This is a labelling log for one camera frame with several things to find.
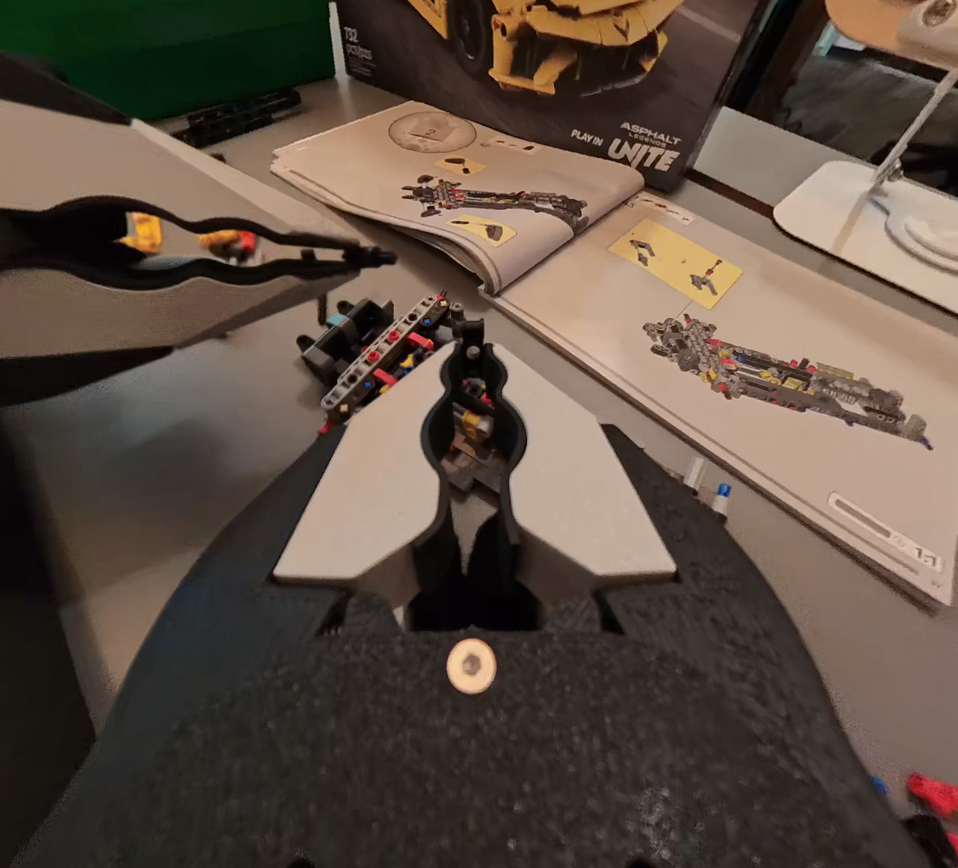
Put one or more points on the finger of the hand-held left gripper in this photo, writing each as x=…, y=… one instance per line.
x=150, y=314
x=150, y=164

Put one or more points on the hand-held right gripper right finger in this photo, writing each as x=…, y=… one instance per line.
x=591, y=509

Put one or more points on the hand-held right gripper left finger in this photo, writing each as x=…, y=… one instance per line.
x=352, y=509

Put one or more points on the grey lego car chassis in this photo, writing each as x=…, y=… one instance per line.
x=374, y=352

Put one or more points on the black lego connector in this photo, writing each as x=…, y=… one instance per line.
x=471, y=340

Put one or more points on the pile of small lego pieces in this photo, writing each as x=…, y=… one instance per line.
x=932, y=789

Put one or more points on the pile of yellow lego pieces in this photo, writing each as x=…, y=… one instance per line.
x=146, y=232

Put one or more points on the black lego beam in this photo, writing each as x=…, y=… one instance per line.
x=239, y=116

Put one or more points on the lego instruction booklet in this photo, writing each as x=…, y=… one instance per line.
x=823, y=299

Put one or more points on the lego set box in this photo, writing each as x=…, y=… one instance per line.
x=524, y=112

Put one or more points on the green plastic bin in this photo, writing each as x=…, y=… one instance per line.
x=187, y=45

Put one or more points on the white document stand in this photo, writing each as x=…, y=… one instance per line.
x=823, y=209

